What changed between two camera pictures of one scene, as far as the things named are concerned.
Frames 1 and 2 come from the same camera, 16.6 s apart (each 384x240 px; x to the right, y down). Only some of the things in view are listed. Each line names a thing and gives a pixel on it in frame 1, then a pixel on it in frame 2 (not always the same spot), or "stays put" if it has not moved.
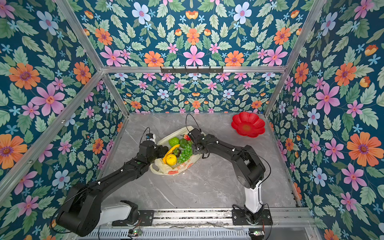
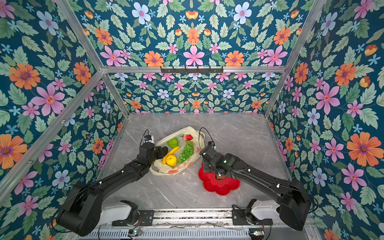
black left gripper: [159, 149] stays put
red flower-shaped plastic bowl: [248, 124] -> [222, 187]
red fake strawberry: [187, 137] stays put
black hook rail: [190, 71] stays put
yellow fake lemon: [171, 159] stays put
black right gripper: [195, 152] -> [205, 165]
